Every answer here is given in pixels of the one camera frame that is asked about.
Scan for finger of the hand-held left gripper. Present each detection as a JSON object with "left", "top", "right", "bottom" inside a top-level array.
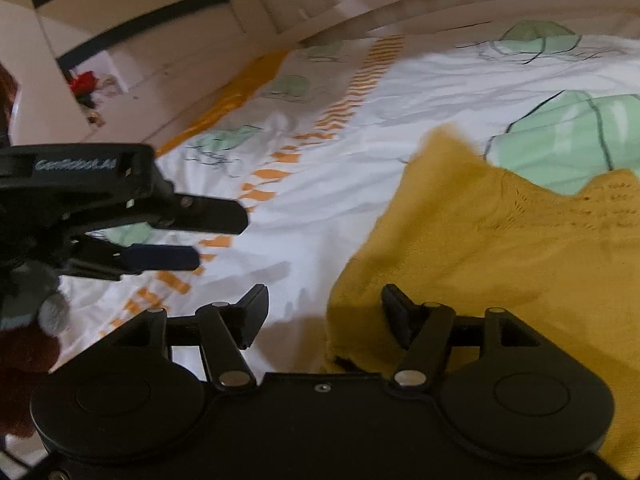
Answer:
[
  {"left": 160, "top": 194, "right": 250, "bottom": 235},
  {"left": 67, "top": 236, "right": 202, "bottom": 281}
]

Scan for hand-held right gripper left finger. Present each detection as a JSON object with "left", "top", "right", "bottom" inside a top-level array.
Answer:
[{"left": 107, "top": 284, "right": 270, "bottom": 391}]

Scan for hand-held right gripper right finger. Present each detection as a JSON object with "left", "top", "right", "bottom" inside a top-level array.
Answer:
[{"left": 381, "top": 284, "right": 543, "bottom": 391}]

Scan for red cloth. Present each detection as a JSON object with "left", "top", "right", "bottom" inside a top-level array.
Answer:
[{"left": 69, "top": 71, "right": 101, "bottom": 97}]

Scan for white printed blanket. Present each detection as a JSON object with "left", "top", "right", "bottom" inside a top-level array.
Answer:
[{"left": 50, "top": 20, "right": 640, "bottom": 376}]

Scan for orange bed sheet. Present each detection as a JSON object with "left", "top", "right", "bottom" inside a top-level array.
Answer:
[{"left": 155, "top": 52, "right": 288, "bottom": 158}]

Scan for yellow knit garment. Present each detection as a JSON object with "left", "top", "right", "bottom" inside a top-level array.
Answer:
[{"left": 325, "top": 125, "right": 640, "bottom": 478}]

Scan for beige wardrobe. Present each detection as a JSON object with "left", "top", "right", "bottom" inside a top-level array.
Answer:
[{"left": 0, "top": 0, "right": 301, "bottom": 146}]

